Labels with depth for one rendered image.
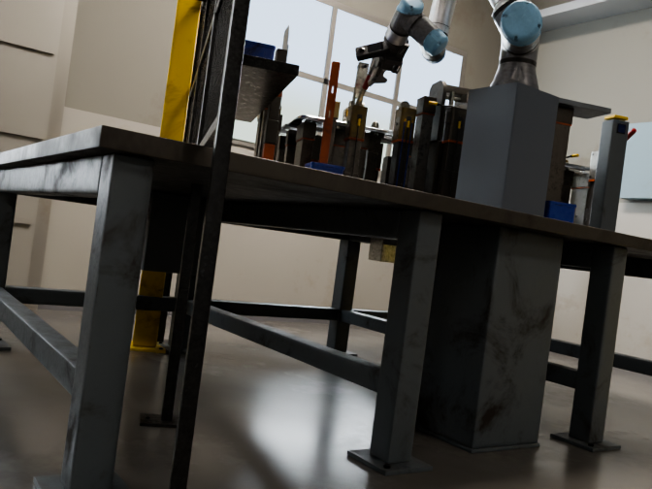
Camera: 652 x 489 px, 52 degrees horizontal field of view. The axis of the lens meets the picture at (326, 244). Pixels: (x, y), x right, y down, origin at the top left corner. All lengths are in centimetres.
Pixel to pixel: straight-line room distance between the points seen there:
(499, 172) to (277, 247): 253
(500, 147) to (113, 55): 253
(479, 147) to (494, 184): 14
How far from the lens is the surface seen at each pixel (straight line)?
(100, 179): 137
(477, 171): 214
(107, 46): 404
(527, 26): 211
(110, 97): 400
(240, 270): 428
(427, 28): 216
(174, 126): 294
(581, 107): 259
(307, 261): 452
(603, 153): 271
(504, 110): 213
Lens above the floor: 54
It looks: level
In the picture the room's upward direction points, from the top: 7 degrees clockwise
